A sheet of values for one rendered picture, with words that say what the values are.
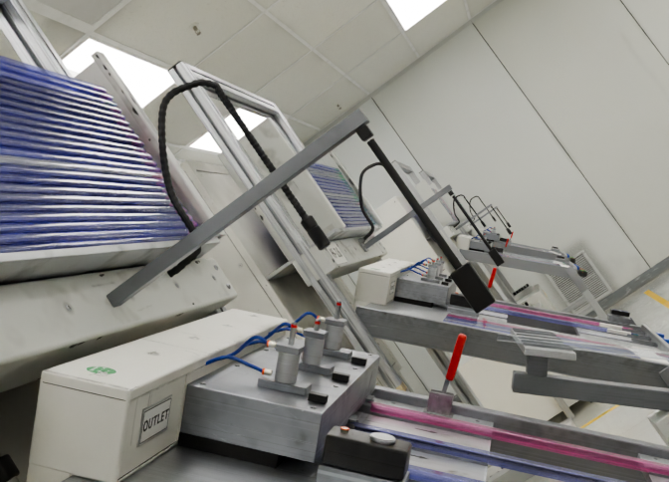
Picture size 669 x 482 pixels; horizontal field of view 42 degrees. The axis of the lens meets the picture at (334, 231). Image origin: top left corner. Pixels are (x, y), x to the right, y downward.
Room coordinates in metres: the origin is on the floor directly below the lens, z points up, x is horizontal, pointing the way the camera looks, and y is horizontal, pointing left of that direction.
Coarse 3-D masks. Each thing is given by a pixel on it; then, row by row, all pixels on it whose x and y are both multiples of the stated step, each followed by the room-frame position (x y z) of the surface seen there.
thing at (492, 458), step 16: (368, 432) 0.98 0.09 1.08; (384, 432) 0.97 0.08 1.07; (400, 432) 0.98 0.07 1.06; (432, 448) 0.97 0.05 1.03; (448, 448) 0.97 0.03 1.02; (464, 448) 0.97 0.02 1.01; (496, 464) 0.96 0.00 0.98; (512, 464) 0.96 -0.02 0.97; (528, 464) 0.95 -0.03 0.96; (544, 464) 0.96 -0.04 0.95; (560, 480) 0.95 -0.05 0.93; (576, 480) 0.95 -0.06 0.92; (592, 480) 0.95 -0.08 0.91; (608, 480) 0.94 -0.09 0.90
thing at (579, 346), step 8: (504, 336) 1.29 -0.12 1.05; (512, 336) 1.29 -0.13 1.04; (520, 336) 1.29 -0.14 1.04; (528, 336) 1.30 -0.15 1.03; (544, 344) 1.29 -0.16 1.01; (552, 344) 1.28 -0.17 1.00; (560, 344) 1.28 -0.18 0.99; (568, 344) 1.28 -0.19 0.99; (576, 344) 1.28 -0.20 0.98; (584, 344) 1.28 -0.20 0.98; (592, 344) 1.28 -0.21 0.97; (600, 352) 1.28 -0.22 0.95; (608, 352) 1.28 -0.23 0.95; (616, 352) 1.28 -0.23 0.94; (624, 352) 1.28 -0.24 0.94; (632, 352) 1.28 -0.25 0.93; (640, 352) 1.27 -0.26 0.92; (648, 352) 1.27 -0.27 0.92; (656, 352) 1.27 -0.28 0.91; (664, 352) 1.27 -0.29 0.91
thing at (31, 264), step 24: (0, 0) 1.21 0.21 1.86; (96, 72) 1.22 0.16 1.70; (120, 96) 1.20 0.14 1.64; (144, 120) 1.20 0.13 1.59; (144, 144) 1.22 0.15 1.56; (192, 192) 1.20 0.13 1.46; (192, 216) 1.22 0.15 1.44; (216, 240) 1.18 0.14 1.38; (0, 264) 0.68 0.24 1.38; (24, 264) 0.72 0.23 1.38; (48, 264) 0.77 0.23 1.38; (72, 264) 0.82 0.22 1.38; (96, 264) 0.88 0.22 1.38; (120, 264) 0.94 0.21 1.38; (144, 264) 1.02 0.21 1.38
